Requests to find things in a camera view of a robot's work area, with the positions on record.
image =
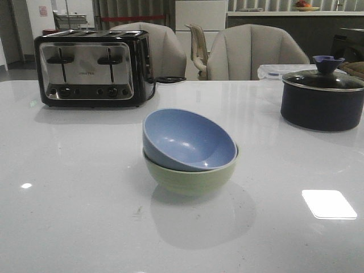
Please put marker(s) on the fruit bowl on counter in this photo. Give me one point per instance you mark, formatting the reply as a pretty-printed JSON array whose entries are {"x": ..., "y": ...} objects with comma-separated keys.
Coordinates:
[{"x": 304, "y": 6}]

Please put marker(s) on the blue bowl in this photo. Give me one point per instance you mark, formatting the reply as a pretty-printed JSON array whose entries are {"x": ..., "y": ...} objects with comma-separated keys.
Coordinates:
[{"x": 185, "y": 141}]

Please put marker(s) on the green bowl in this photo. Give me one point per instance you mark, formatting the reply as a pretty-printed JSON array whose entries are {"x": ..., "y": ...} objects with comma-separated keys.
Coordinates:
[{"x": 190, "y": 183}]

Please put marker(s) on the clear plastic container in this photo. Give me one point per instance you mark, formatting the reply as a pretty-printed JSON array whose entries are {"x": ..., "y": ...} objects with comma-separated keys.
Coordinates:
[{"x": 276, "y": 71}]

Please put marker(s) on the glass pot lid blue knob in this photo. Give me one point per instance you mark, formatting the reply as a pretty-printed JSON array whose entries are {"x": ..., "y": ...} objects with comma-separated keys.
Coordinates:
[{"x": 324, "y": 77}]

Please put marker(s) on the dark blue cooking pot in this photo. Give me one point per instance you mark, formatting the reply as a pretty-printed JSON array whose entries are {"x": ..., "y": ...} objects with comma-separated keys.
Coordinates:
[{"x": 321, "y": 110}]

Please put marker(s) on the beige armchair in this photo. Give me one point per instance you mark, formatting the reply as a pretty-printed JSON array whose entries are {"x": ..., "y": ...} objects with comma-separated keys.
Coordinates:
[
  {"x": 237, "y": 52},
  {"x": 167, "y": 55}
]

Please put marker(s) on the cream plastic chair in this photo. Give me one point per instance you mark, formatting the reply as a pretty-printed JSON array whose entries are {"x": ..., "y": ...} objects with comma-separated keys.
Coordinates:
[{"x": 199, "y": 53}]

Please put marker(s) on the white cabinet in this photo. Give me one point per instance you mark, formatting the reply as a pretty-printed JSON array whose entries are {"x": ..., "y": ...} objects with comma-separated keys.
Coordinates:
[{"x": 209, "y": 15}]

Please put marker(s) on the beige armchair left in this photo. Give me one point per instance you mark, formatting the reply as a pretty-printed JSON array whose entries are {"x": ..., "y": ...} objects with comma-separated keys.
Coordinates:
[{"x": 167, "y": 55}]

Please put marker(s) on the black chrome four-slot toaster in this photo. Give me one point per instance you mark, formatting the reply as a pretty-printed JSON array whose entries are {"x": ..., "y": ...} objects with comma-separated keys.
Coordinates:
[{"x": 94, "y": 68}]

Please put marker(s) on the grey counter shelf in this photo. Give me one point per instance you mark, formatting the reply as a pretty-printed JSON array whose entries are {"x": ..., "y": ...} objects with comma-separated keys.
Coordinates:
[{"x": 316, "y": 34}]

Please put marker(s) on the brown woven mat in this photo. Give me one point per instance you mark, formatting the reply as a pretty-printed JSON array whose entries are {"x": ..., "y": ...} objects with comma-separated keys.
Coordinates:
[{"x": 355, "y": 69}]

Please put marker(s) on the beige armchair right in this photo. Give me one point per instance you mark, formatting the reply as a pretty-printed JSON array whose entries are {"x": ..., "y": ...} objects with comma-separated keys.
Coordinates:
[{"x": 237, "y": 52}]

